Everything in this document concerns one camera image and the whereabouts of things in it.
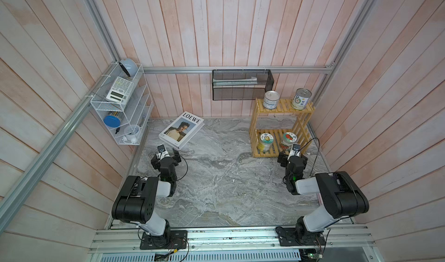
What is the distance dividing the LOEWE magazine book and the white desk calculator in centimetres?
36

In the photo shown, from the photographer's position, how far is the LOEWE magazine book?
3.48 feet

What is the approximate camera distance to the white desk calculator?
74cm
